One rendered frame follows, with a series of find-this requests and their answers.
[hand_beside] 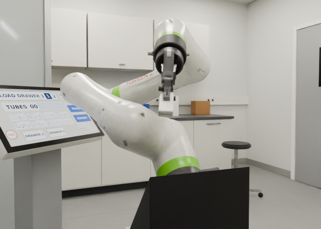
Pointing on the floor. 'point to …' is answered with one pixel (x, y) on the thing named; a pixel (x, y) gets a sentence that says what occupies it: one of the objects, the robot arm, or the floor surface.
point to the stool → (237, 155)
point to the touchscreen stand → (38, 190)
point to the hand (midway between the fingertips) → (166, 103)
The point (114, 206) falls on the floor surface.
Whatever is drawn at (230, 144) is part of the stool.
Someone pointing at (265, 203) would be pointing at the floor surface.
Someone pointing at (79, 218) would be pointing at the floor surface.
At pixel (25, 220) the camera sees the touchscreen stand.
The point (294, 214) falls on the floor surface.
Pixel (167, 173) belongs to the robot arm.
